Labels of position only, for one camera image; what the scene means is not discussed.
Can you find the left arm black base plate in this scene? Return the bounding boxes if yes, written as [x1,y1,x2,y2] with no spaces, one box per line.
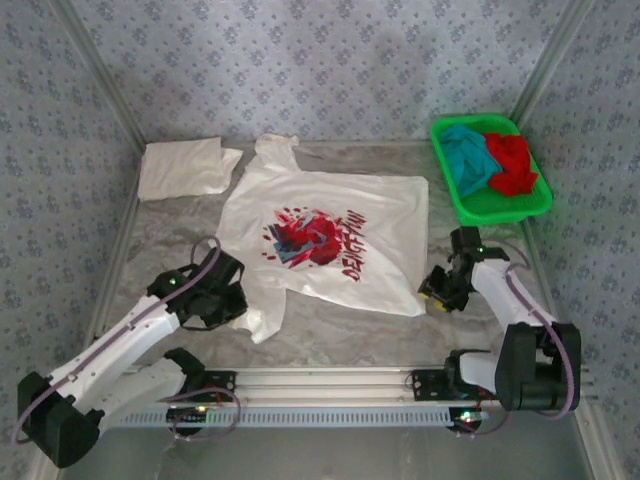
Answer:
[164,369,237,404]

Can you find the black controller board with LED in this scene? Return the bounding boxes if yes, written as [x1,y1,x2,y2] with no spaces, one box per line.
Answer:
[448,407,490,437]
[166,405,210,437]

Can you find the green plastic basket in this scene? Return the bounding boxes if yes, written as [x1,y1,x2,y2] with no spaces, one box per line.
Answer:
[429,113,554,227]

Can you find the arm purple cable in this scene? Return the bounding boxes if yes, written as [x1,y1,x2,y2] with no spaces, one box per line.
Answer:
[452,239,581,437]
[10,235,242,442]

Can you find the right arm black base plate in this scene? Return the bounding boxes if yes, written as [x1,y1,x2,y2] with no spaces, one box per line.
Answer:
[410,368,504,402]

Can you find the folded plain white t-shirt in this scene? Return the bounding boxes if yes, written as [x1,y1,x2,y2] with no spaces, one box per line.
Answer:
[137,135,245,203]

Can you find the grey slotted cable duct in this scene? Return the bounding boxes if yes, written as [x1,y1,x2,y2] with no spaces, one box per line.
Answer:
[99,407,456,430]

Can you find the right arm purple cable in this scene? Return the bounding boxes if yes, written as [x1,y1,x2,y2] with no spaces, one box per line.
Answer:
[452,239,581,437]

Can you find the aluminium corner post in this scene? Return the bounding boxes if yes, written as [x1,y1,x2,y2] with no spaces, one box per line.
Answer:
[508,0,597,132]
[49,0,147,149]

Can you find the aluminium cross rail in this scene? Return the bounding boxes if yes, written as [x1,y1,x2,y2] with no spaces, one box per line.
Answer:
[99,364,600,406]

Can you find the teal t-shirt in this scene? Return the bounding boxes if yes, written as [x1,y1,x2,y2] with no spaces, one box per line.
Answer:
[439,124,501,200]

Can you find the white t-shirt with red print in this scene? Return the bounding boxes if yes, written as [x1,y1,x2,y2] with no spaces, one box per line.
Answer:
[215,133,430,345]

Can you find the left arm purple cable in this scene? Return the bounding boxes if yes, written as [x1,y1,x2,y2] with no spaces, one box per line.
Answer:
[10,235,242,442]

